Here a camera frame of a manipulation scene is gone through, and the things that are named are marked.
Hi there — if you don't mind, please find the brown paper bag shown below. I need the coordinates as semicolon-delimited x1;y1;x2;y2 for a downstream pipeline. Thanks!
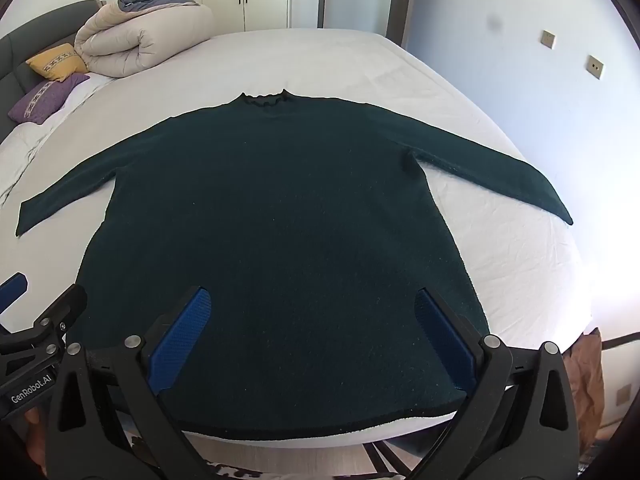
567;327;607;461

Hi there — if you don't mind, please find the yellow patterned pillow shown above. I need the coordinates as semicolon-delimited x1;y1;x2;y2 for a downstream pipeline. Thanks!
25;42;91;83

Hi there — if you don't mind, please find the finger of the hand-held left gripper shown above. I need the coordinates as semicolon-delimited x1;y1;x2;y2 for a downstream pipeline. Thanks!
0;272;29;317
29;283;89;357

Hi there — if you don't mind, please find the grey blue folded blanket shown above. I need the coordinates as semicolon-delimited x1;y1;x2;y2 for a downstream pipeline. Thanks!
117;0;196;15

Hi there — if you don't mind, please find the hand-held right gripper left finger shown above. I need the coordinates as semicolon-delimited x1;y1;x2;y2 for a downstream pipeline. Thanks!
46;286;213;480

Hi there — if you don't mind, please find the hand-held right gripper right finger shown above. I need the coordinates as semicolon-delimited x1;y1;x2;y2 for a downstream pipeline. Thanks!
414;287;590;480

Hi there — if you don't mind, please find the beige folded duvet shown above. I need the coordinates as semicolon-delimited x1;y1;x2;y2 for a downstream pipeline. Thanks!
74;0;217;80

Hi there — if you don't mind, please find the grey padded headboard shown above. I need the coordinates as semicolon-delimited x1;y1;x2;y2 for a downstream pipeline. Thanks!
0;0;101;133

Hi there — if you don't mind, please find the white door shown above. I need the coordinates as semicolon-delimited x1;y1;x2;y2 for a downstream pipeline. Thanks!
325;0;418;42

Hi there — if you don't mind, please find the purple patterned pillow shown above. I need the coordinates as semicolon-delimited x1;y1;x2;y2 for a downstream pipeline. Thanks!
7;72;91;125

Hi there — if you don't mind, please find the white bed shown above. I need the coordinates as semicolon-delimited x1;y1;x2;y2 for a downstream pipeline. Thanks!
0;27;593;438

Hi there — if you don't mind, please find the person's left hand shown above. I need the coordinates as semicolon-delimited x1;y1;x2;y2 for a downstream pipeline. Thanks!
22;405;51;466

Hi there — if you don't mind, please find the dark green sweater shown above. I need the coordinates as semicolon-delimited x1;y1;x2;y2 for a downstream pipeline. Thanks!
15;89;574;436

